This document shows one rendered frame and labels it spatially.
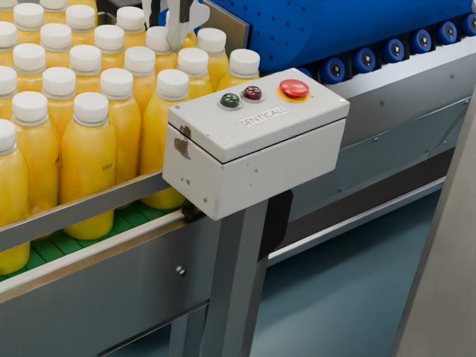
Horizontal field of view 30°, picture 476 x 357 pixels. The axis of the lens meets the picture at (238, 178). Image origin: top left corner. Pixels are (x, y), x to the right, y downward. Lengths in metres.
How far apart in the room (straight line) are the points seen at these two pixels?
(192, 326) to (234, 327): 0.63
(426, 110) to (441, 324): 0.39
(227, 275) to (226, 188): 0.21
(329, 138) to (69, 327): 0.40
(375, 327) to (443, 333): 0.87
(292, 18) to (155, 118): 0.32
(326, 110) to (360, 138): 0.49
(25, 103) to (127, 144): 0.15
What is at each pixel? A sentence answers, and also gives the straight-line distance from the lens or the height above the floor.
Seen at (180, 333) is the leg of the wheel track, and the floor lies 0.29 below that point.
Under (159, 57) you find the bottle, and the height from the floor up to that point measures 1.06.
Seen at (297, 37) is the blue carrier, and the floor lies 1.05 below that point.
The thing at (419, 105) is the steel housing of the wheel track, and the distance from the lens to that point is 1.64.
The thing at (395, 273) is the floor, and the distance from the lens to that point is 2.60.
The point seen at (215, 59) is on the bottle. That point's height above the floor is 1.05.
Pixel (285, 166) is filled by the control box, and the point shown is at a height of 1.04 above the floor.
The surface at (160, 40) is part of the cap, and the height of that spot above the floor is 1.08.
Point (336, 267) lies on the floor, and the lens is 2.56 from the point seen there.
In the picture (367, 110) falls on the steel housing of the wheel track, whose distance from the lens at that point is 1.53.
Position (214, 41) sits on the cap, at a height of 1.08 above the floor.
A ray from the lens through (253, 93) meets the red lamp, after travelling 1.03.
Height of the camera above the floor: 1.61
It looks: 35 degrees down
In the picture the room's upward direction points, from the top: 9 degrees clockwise
